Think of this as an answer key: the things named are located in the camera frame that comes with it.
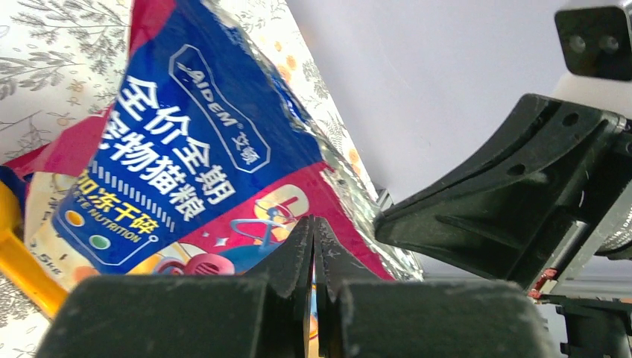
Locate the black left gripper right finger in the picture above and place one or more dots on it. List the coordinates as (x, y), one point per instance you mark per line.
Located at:
(361, 315)

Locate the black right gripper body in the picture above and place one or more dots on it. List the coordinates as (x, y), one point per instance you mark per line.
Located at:
(584, 268)

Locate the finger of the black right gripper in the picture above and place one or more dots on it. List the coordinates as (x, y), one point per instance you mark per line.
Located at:
(491, 214)

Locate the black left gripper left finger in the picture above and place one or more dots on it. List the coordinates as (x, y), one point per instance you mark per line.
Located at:
(262, 313)

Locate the cat food bag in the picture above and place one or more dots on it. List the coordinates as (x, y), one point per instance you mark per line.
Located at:
(186, 219)

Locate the yellow plastic scoop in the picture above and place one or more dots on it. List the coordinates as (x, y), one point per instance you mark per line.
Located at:
(18, 265)

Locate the floral tablecloth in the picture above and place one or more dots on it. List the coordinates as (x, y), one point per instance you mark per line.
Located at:
(54, 64)

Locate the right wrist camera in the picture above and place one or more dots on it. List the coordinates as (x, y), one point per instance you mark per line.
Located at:
(595, 38)

